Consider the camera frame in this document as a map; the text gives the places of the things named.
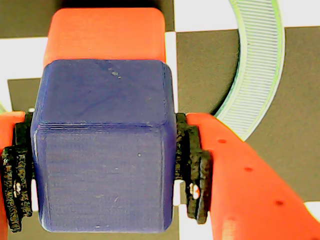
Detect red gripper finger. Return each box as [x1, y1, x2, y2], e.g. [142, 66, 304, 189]
[174, 112, 320, 240]
[0, 111, 35, 240]

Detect blue cube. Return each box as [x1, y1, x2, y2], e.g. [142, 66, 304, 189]
[30, 59, 177, 233]

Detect red cube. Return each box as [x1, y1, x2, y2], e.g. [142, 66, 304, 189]
[43, 7, 167, 68]

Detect green flat ring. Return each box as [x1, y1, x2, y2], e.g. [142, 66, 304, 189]
[214, 0, 286, 142]

